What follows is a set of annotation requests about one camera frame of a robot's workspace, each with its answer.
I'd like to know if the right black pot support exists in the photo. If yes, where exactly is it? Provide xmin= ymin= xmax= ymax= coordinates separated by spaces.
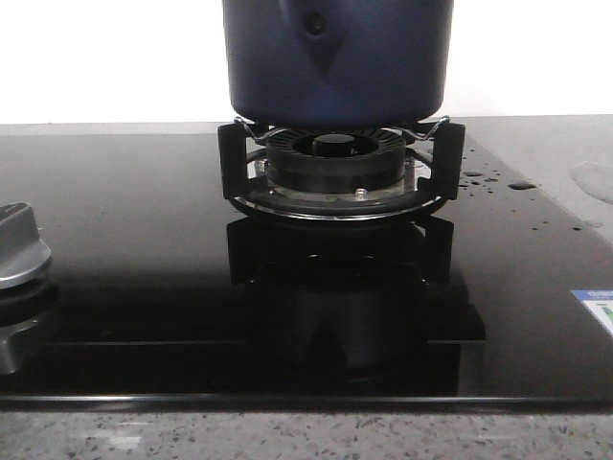
xmin=217 ymin=122 xmax=465 ymax=222

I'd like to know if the dark blue cooking pot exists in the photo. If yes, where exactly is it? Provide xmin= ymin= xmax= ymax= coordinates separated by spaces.
xmin=222 ymin=1 xmax=454 ymax=127

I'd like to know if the right gas burner head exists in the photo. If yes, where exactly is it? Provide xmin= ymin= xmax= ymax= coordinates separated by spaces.
xmin=266 ymin=128 xmax=406 ymax=194

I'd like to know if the black glass gas cooktop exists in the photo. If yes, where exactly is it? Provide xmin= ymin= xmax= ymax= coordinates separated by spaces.
xmin=1 ymin=127 xmax=612 ymax=412

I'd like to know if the silver stove control knob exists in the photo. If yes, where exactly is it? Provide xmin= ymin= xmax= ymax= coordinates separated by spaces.
xmin=1 ymin=202 xmax=52 ymax=289

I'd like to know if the blue energy label sticker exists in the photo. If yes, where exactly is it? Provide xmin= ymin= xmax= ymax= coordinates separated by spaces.
xmin=571 ymin=289 xmax=613 ymax=336

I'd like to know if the metal wire pot reducer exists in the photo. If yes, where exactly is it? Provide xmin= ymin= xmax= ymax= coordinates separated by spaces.
xmin=233 ymin=116 xmax=451 ymax=146

